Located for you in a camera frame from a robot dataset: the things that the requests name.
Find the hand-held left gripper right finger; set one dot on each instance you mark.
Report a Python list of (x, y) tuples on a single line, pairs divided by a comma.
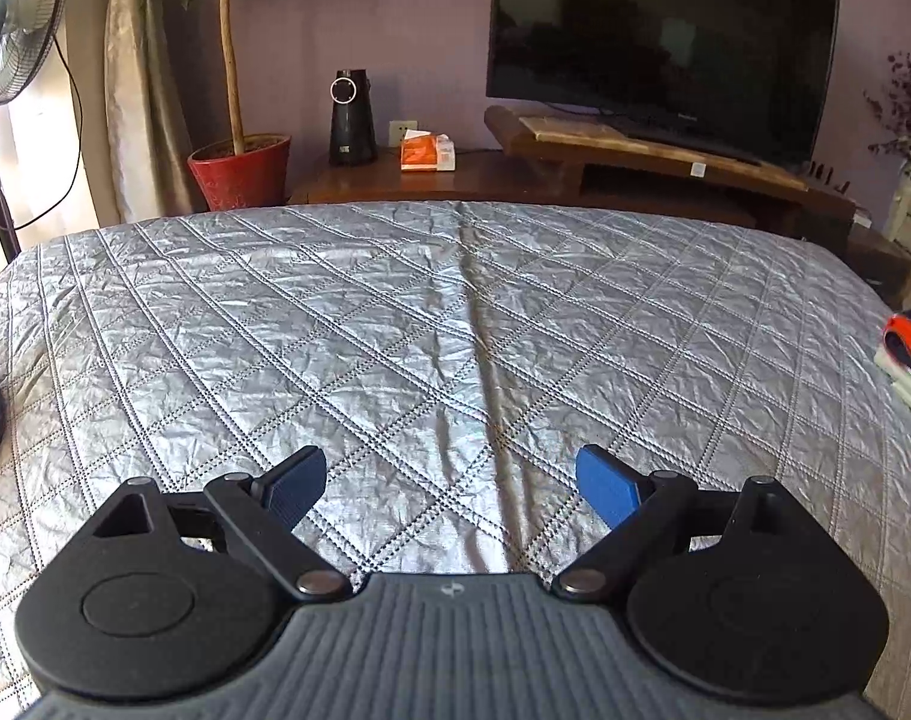
[(609, 484)]

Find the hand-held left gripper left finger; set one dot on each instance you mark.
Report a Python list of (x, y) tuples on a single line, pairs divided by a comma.
[(294, 487)]

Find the silver quilted bedspread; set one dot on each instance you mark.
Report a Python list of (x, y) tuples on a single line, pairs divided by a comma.
[(425, 330)]

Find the white folded cloth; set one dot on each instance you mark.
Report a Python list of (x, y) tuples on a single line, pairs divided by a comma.
[(905, 382)]

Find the wooden television stand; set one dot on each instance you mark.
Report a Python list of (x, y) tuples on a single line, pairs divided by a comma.
[(725, 191)]

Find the red plant pot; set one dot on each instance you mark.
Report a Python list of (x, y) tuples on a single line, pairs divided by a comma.
[(238, 176)]

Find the dark wooden low cabinet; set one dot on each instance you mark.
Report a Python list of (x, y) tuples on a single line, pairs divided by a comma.
[(395, 184)]

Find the dark wooden side table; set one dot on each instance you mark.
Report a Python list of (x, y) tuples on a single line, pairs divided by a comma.
[(879, 262)]

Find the orange tissue box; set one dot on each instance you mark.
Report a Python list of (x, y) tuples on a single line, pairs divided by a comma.
[(421, 154)]

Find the light wooden board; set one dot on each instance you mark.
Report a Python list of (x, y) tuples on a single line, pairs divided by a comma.
[(568, 127)]

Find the black cylindrical speaker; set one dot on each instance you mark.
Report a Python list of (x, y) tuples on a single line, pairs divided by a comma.
[(352, 131)]

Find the beige curtain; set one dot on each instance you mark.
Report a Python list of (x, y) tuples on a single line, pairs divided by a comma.
[(144, 105)]

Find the green indoor tree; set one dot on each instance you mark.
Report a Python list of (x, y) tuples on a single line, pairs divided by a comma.
[(231, 52)]

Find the black flat television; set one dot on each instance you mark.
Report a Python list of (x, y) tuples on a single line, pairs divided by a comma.
[(665, 37)]

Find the black standing fan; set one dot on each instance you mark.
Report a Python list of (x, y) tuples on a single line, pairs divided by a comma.
[(28, 37)]

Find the white wall socket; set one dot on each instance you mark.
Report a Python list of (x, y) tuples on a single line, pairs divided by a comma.
[(397, 131)]

